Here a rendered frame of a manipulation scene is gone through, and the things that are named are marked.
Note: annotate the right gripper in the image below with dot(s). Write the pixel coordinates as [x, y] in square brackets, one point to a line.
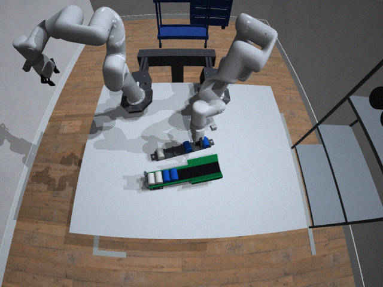
[45, 69]

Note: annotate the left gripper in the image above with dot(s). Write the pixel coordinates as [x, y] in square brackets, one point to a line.
[198, 135]

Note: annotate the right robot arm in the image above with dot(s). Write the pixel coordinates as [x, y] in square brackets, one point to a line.
[105, 26]

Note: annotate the grey cylinder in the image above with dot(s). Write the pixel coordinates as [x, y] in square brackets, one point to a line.
[151, 179]
[158, 177]

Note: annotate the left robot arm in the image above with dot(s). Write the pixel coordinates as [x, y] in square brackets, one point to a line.
[239, 63]

